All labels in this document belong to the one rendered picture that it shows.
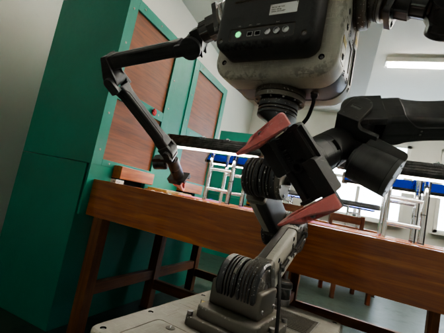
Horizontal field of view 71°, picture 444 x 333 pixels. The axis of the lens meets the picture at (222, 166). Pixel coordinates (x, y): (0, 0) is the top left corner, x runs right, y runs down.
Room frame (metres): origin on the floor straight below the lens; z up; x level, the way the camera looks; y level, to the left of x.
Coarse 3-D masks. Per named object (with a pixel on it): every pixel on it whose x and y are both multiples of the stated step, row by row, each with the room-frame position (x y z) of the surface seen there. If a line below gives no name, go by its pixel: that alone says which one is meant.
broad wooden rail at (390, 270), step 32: (96, 192) 1.59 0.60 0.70; (128, 192) 1.50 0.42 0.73; (160, 192) 1.45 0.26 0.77; (128, 224) 1.48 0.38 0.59; (160, 224) 1.41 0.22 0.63; (192, 224) 1.35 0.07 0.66; (224, 224) 1.29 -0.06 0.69; (256, 224) 1.23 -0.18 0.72; (320, 256) 1.12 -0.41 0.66; (352, 256) 1.08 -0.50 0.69; (384, 256) 1.04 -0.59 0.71; (416, 256) 1.00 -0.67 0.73; (352, 288) 1.07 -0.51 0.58; (384, 288) 1.04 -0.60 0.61; (416, 288) 1.00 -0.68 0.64
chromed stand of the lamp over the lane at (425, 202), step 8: (424, 184) 1.42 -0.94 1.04; (424, 192) 1.41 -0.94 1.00; (400, 200) 1.45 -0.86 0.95; (408, 200) 1.43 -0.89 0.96; (416, 200) 1.42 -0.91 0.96; (424, 200) 1.41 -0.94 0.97; (384, 208) 1.48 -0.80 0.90; (424, 208) 1.40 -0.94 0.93; (384, 216) 1.47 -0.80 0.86; (424, 216) 1.40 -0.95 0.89; (384, 224) 1.47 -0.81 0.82; (392, 224) 1.46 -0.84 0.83; (400, 224) 1.44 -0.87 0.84; (408, 224) 1.43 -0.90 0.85; (424, 224) 1.40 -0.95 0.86; (384, 232) 1.47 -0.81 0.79; (424, 232) 1.41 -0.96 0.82; (424, 240) 1.41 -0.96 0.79
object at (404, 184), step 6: (342, 180) 1.90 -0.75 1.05; (348, 180) 1.89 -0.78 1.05; (396, 180) 1.80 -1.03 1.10; (402, 180) 1.79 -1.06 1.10; (408, 180) 1.78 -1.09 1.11; (396, 186) 1.78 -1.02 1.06; (402, 186) 1.77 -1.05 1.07; (408, 186) 1.76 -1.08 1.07; (414, 186) 1.75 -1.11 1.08; (432, 186) 1.72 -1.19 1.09; (438, 186) 1.72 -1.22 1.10; (414, 192) 1.74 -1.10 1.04; (432, 192) 1.71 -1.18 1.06; (438, 192) 1.70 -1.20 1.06
